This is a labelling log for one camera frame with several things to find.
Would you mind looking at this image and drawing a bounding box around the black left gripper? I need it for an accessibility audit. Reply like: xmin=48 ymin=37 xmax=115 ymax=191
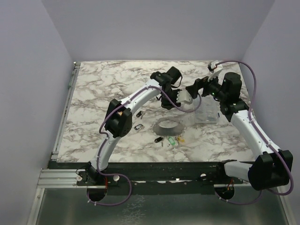
xmin=160 ymin=88 xmax=182 ymax=110

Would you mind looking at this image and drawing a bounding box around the yellow key tag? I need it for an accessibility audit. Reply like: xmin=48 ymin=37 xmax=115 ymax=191
xmin=177 ymin=137 xmax=185 ymax=143

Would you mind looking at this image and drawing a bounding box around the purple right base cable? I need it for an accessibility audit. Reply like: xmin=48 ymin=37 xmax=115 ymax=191
xmin=219 ymin=189 xmax=263 ymax=204

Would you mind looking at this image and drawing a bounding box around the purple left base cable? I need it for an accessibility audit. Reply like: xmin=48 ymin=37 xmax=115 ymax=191
xmin=87 ymin=173 xmax=132 ymax=207

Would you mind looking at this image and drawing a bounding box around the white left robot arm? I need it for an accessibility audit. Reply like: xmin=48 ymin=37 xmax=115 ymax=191
xmin=87 ymin=67 xmax=182 ymax=185

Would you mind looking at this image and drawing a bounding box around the clear plastic box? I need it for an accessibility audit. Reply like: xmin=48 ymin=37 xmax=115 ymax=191
xmin=194 ymin=96 xmax=219 ymax=124

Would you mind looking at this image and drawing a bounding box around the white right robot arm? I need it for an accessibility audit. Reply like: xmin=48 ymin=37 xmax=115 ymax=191
xmin=186 ymin=72 xmax=293 ymax=191

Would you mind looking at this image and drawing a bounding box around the aluminium table edge rail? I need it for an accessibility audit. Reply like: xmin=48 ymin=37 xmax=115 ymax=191
xmin=27 ymin=62 xmax=81 ymax=225

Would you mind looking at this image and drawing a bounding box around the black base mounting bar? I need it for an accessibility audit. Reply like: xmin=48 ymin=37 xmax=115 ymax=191
xmin=77 ymin=162 xmax=242 ymax=195

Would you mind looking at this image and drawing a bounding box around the green key tag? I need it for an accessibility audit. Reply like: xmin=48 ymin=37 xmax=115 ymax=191
xmin=167 ymin=137 xmax=176 ymax=146

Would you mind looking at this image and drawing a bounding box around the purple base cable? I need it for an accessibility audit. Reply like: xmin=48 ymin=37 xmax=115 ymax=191
xmin=87 ymin=173 xmax=132 ymax=207
xmin=219 ymin=189 xmax=263 ymax=204

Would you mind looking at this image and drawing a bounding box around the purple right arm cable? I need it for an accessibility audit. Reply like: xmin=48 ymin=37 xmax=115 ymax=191
xmin=210 ymin=60 xmax=295 ymax=196

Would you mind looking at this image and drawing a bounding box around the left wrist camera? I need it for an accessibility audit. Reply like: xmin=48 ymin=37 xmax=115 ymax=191
xmin=176 ymin=90 xmax=193 ymax=105

